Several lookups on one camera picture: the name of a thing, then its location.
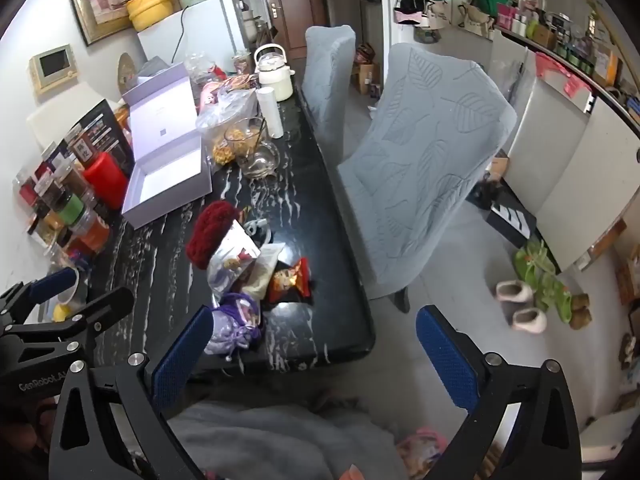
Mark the pink plastic bag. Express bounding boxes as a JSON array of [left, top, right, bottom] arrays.
[[535, 52, 593, 101]]

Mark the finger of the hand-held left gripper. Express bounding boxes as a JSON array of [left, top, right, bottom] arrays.
[[2, 286, 135, 361], [0, 266, 81, 328]]

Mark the red snack packet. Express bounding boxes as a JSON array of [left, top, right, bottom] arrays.
[[267, 257, 312, 306]]

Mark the round woven plate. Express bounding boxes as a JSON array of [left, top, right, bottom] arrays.
[[117, 52, 138, 93]]

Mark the white board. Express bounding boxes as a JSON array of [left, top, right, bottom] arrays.
[[26, 82, 103, 153]]

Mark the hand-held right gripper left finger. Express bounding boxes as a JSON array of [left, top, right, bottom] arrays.
[[48, 305, 216, 480]]

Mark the wall intercom panel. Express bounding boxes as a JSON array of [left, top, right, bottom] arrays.
[[28, 45, 80, 93]]

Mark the yellow cooking pot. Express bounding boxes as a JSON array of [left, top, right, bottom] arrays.
[[126, 0, 182, 32]]

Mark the purple sachet pouch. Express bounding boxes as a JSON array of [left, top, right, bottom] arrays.
[[205, 292, 263, 356]]

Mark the black printed box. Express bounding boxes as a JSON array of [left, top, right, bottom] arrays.
[[59, 99, 136, 178]]

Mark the white cylinder tube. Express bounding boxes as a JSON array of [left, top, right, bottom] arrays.
[[256, 86, 284, 139]]

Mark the cardboard box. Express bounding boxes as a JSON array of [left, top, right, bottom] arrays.
[[352, 62, 381, 96]]

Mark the black box with white stripes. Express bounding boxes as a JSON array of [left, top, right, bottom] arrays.
[[487, 200, 538, 241]]

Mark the clear glass mug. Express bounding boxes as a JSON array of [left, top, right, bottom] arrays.
[[224, 116, 281, 179]]

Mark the pink fluffy slipper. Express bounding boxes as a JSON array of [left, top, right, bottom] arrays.
[[511, 307, 548, 335], [495, 281, 533, 303]]

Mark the chair with leaf-pattern grey cover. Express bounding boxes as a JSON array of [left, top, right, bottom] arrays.
[[337, 44, 518, 301]]

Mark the group of spice jars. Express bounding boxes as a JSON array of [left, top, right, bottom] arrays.
[[12, 127, 112, 266]]

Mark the brown door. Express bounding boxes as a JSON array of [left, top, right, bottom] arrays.
[[257, 0, 328, 58]]

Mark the lavender gift box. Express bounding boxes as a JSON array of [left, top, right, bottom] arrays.
[[121, 62, 213, 229]]

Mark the beige soft packet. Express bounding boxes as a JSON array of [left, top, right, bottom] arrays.
[[242, 242, 286, 303]]

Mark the pile of assorted snack bags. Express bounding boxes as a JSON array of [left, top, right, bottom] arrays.
[[200, 72, 261, 111]]

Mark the white cabinet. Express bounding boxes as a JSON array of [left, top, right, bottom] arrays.
[[505, 75, 640, 273]]

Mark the chair with plain grey cover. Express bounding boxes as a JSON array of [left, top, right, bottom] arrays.
[[301, 25, 357, 161]]

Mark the cream white kettle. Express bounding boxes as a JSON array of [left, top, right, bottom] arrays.
[[253, 44, 296, 102]]

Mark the clear bag of waffles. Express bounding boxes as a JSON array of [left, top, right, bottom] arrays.
[[196, 87, 258, 166]]

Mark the silver snack packet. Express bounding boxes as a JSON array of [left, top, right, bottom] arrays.
[[206, 225, 262, 293]]

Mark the green slipper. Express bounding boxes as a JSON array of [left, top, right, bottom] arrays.
[[535, 272, 573, 323], [514, 241, 556, 281]]

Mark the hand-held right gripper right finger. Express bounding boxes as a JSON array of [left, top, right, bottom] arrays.
[[416, 304, 583, 480]]

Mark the white fridge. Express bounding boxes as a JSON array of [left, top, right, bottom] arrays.
[[137, 0, 251, 73]]

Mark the clear glass jar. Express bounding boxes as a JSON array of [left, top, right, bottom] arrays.
[[184, 51, 217, 86]]

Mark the person's grey clothing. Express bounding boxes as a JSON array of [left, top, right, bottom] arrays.
[[165, 395, 416, 480]]

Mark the cluttered wall shelf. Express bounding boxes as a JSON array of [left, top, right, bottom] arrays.
[[500, 0, 640, 111]]

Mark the dark red fluffy plush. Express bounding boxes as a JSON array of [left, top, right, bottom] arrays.
[[186, 201, 242, 272]]

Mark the red canister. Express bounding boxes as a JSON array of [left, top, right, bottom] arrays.
[[82, 152, 130, 211]]

